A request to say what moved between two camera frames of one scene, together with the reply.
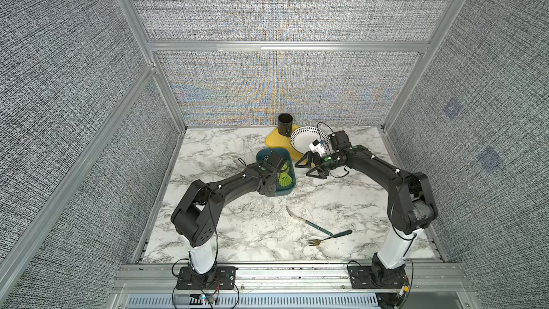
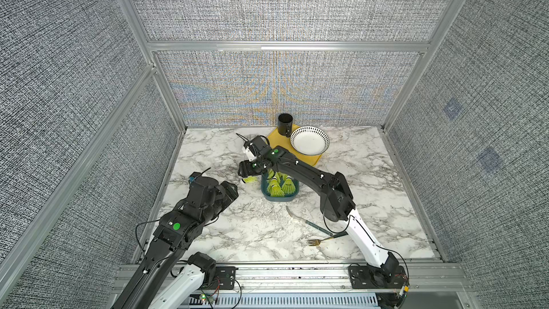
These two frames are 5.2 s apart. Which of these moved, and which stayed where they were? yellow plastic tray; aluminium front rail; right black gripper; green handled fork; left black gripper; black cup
Moved: right black gripper; left black gripper
Stayed: green handled fork; black cup; yellow plastic tray; aluminium front rail
